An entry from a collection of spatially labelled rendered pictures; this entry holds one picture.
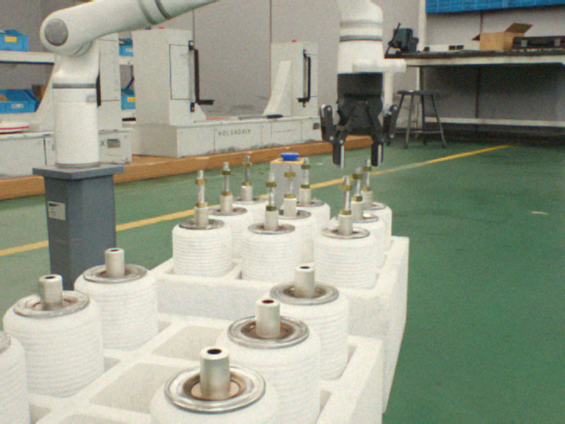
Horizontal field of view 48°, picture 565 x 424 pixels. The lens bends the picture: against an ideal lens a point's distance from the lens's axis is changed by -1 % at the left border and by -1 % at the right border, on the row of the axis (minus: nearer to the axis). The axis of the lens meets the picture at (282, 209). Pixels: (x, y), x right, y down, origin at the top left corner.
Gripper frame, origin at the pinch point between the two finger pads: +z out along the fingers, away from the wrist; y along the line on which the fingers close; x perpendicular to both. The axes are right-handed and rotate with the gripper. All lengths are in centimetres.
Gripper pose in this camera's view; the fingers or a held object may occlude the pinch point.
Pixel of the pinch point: (357, 159)
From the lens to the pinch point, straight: 108.7
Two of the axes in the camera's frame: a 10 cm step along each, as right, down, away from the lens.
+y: -9.2, 0.7, -3.8
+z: 0.0, 9.8, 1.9
